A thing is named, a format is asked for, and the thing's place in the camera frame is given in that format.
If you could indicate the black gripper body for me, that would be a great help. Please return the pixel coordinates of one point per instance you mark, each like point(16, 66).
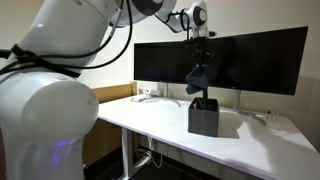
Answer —
point(200, 54)

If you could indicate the navy blue cloth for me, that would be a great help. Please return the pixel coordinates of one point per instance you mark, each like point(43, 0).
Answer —
point(197, 81)

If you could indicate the dark grey storage box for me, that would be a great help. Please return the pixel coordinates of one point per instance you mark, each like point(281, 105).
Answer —
point(205, 119)

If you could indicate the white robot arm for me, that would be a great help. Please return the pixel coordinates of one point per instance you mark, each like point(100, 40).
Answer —
point(45, 112)

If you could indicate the pink patterned cloth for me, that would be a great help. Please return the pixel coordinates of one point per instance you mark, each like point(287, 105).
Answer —
point(194, 105)

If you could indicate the silver curved monitor stand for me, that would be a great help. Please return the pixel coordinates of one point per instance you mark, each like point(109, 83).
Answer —
point(239, 114)

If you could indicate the white power adapter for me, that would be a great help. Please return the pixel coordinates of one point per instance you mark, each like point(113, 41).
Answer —
point(151, 92)

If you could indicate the large black left monitor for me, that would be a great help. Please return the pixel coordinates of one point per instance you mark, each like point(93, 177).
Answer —
point(264, 61)

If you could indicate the brown wooden panel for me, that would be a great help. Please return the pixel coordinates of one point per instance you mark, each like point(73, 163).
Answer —
point(105, 137)

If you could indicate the white desk leg frame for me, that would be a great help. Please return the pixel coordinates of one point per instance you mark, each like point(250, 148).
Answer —
point(130, 167)

